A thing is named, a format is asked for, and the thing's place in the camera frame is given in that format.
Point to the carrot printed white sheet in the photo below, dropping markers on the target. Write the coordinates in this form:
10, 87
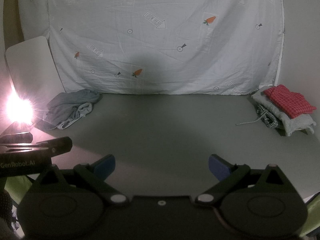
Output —
162, 35

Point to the folded grey garment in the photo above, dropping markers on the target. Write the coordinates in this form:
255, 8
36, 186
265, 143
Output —
297, 123

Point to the bright lamp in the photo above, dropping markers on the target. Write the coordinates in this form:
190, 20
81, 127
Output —
18, 108

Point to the white board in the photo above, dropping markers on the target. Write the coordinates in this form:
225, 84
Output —
30, 60

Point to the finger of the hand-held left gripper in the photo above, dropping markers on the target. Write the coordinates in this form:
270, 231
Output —
60, 145

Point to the grey printed shirt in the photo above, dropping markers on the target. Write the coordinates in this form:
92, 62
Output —
81, 112

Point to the red checked cloth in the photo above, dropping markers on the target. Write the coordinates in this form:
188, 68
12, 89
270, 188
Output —
290, 100

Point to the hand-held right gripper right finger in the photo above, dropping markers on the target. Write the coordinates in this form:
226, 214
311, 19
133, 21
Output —
220, 168

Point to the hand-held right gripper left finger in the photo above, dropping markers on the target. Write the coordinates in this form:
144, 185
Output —
105, 167

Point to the blue denim jeans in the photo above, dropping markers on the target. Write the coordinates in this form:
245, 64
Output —
67, 100

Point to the light green cloth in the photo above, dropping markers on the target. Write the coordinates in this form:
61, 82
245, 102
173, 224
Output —
312, 217
17, 185

